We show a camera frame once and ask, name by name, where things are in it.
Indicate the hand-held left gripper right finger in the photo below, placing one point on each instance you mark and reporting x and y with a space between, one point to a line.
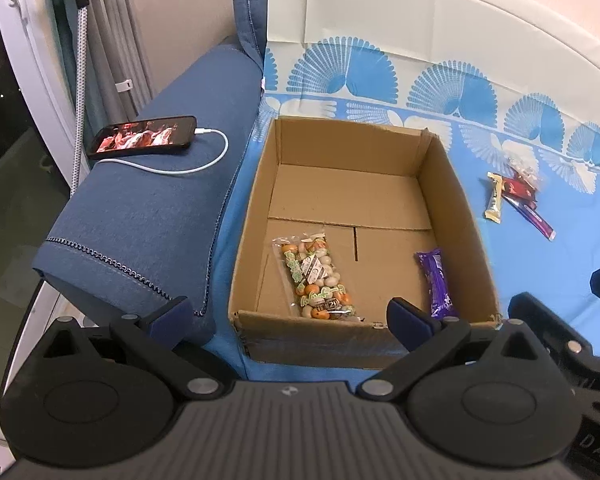
409 318

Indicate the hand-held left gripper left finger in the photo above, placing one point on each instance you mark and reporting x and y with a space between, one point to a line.
171 318

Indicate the purple stick snack packet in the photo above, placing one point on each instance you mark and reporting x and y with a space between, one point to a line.
536 217

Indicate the brown cardboard box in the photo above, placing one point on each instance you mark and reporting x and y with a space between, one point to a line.
360 220

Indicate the cream yellow snack bar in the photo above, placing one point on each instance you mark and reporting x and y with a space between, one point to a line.
495 200

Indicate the dark red snack packet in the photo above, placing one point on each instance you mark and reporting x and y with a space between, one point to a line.
518 188

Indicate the purple snack bar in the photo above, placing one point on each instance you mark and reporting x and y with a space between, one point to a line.
437 285

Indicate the clear bag of coated peanuts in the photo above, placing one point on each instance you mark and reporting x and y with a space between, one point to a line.
314 275

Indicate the blue denim sofa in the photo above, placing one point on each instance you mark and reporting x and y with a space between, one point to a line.
150 200

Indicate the clear bag of wrapped candies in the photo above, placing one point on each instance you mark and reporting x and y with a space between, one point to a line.
524 168

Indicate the black smartphone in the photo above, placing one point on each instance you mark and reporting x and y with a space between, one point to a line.
142 136

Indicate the blue white printed sheet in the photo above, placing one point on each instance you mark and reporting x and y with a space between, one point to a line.
530 110

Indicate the white curtain clip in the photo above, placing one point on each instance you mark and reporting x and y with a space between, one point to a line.
124 85

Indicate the grey curtain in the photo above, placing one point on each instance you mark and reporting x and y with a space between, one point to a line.
111 35

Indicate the white window frame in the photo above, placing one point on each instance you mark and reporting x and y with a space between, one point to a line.
25 60

